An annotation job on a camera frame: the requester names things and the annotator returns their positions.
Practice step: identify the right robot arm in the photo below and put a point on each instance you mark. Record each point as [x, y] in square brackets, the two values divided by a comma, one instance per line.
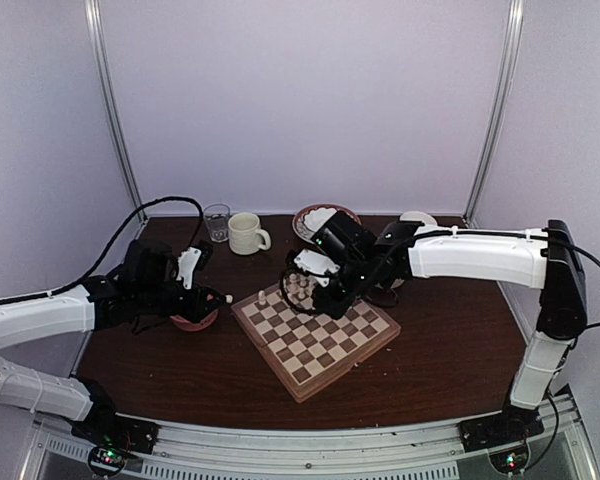
[350, 260]

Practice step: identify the right aluminium frame post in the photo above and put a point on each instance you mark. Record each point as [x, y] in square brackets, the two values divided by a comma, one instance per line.
[506, 74]

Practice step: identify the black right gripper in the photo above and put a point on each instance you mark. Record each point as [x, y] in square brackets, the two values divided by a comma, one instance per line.
[336, 309]

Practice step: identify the wooden chess board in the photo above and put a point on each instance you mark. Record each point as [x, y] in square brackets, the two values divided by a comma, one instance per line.
[308, 353]

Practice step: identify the pink cat-ear bowl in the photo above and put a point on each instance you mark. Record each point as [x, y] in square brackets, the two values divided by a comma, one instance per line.
[188, 326]

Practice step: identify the cream ribbed mug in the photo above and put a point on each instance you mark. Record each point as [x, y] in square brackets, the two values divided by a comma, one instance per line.
[246, 237]

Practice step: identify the white queen chess piece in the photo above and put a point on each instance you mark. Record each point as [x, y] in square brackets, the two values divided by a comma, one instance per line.
[293, 283]

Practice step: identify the aluminium front rail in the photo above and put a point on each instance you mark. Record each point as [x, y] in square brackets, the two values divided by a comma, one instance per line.
[431, 450]

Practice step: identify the white scalloped bowl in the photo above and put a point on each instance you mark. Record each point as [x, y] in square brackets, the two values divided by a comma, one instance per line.
[315, 218]

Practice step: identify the left aluminium frame post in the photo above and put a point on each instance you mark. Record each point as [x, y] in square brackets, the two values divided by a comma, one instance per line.
[98, 43]

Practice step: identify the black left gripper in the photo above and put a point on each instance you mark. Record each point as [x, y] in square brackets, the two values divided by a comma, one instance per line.
[199, 308]

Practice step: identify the small white floral bowl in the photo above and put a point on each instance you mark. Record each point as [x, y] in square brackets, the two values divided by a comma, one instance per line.
[418, 216]

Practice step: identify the patterned ceramic plate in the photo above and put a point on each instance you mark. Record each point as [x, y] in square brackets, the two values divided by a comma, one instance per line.
[306, 235]

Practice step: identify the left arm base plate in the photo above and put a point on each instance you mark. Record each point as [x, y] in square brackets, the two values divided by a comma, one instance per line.
[130, 435]

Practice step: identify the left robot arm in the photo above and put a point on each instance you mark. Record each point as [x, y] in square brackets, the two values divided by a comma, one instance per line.
[150, 281]

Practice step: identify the aluminium frame post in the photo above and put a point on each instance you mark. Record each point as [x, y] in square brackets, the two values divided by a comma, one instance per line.
[98, 43]
[506, 74]

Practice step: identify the clear drinking glass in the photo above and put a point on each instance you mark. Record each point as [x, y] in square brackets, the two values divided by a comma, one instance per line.
[216, 218]

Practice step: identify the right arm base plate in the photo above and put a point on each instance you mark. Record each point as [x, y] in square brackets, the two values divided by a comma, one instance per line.
[499, 429]

